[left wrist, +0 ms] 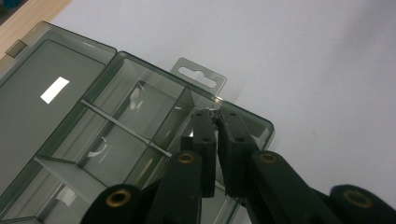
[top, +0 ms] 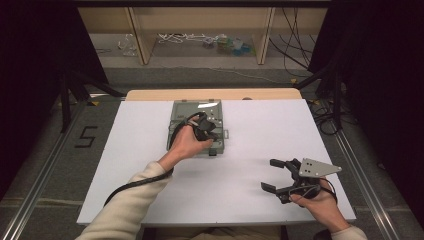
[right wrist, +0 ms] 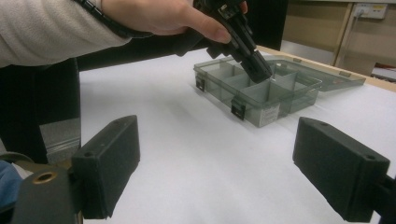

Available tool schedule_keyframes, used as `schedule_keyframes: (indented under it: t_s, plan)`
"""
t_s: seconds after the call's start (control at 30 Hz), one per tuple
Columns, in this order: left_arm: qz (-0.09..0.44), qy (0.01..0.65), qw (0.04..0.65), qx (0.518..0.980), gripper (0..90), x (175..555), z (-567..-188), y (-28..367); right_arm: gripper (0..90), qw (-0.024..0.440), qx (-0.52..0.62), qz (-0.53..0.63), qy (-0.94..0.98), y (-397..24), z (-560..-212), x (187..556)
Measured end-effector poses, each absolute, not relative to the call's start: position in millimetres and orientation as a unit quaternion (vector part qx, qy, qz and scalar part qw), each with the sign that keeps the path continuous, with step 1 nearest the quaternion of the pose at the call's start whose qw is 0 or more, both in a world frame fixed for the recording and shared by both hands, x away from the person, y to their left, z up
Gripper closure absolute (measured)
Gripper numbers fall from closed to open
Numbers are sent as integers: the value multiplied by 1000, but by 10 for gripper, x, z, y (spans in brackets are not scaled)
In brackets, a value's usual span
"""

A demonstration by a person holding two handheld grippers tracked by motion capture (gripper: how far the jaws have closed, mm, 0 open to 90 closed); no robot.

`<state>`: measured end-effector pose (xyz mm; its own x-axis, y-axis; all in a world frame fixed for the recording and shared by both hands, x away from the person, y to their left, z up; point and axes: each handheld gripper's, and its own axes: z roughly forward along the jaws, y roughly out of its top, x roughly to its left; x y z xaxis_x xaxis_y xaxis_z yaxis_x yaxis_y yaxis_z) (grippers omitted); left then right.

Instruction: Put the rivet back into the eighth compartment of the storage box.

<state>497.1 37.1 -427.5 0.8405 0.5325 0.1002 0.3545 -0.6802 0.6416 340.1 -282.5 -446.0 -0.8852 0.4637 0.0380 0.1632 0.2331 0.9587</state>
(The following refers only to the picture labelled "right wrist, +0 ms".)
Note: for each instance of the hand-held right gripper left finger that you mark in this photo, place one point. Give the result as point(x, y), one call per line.
point(106, 161)

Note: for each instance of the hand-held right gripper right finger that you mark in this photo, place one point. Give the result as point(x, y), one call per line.
point(336, 168)

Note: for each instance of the transparent grey compartment box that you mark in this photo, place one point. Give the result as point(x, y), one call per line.
point(264, 96)

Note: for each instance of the black curtain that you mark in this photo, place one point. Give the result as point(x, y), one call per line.
point(271, 21)

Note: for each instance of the blue cloth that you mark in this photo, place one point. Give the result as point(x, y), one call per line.
point(9, 186)

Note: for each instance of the metal floor rail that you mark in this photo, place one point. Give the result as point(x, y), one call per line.
point(62, 140)

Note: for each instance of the white wall socket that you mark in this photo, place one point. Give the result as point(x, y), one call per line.
point(372, 11)

